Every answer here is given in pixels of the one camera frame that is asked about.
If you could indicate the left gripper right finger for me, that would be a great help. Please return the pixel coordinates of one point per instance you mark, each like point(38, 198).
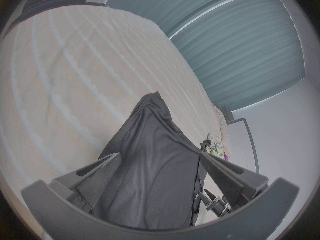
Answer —
point(225, 175)

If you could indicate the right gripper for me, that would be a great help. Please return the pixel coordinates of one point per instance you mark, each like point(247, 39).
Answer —
point(220, 206)

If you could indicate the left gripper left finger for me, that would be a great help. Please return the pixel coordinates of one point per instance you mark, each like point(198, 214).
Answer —
point(92, 177)

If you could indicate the black garment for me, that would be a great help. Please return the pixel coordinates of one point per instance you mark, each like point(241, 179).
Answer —
point(152, 164)

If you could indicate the bed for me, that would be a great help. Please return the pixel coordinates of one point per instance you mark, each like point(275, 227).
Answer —
point(82, 79)

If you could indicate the white printed garment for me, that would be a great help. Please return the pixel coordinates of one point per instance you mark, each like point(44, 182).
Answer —
point(216, 146)

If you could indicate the cream pillow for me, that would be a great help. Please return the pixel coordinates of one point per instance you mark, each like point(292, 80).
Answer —
point(223, 131)

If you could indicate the grey bedside table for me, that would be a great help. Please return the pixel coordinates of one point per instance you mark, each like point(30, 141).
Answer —
point(228, 114)

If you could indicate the blue-green curtain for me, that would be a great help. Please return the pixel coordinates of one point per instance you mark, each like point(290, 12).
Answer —
point(245, 59)
point(180, 7)

